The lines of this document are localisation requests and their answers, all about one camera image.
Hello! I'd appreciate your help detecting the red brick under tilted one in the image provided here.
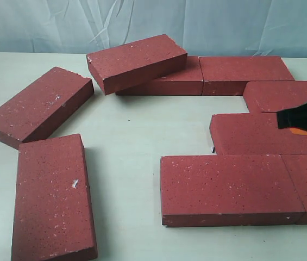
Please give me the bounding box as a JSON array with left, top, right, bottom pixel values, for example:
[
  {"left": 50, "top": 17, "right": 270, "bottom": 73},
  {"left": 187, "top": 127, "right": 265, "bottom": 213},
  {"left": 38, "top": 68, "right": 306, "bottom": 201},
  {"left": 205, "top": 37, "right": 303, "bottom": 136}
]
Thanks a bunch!
[{"left": 116, "top": 56, "right": 204, "bottom": 96}]

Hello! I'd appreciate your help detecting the white wrinkled backdrop curtain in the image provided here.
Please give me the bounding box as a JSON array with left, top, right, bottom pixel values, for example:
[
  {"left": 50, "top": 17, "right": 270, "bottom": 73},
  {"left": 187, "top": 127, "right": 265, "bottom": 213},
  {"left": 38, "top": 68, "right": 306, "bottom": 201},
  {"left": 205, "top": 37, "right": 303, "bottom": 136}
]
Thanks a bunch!
[{"left": 0, "top": 1, "right": 307, "bottom": 57}]

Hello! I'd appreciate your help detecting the large red brick front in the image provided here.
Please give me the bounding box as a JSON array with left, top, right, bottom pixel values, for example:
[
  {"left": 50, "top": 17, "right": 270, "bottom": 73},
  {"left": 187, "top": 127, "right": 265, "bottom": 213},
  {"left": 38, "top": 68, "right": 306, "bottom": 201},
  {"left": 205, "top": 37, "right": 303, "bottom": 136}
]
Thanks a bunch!
[{"left": 160, "top": 154, "right": 305, "bottom": 227}]

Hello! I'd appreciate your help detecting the red brick right edge row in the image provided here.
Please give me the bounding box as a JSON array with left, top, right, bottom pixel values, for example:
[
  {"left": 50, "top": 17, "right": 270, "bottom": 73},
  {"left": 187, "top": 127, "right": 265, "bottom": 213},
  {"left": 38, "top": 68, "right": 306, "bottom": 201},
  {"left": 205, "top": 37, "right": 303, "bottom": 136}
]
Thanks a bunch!
[{"left": 243, "top": 81, "right": 307, "bottom": 113}]

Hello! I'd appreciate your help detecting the red brick with white mark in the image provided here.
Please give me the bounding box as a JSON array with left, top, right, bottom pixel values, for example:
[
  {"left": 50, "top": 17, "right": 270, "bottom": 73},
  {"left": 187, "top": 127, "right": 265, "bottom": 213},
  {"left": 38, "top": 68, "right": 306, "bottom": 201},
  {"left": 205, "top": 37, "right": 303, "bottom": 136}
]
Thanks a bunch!
[{"left": 11, "top": 134, "right": 98, "bottom": 260}]

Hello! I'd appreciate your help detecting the red brick back row right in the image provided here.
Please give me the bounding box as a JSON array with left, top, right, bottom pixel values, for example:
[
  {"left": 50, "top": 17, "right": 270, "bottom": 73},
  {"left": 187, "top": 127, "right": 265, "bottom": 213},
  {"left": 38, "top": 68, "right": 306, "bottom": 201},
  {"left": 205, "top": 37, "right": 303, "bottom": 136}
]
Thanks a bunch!
[{"left": 199, "top": 56, "right": 294, "bottom": 96}]

